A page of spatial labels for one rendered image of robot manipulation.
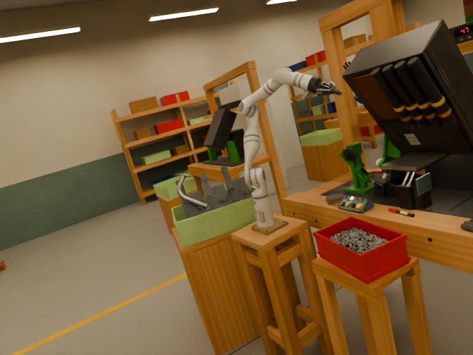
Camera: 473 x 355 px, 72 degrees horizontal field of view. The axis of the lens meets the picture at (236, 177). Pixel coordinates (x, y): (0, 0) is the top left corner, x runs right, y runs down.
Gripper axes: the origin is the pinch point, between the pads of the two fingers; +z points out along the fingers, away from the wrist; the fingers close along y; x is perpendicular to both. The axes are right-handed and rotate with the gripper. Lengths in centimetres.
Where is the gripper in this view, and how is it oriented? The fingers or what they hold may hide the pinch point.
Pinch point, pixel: (338, 91)
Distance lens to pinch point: 162.8
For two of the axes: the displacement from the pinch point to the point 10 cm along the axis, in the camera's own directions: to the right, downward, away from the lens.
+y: 6.6, -5.1, 5.5
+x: 0.4, 7.5, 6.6
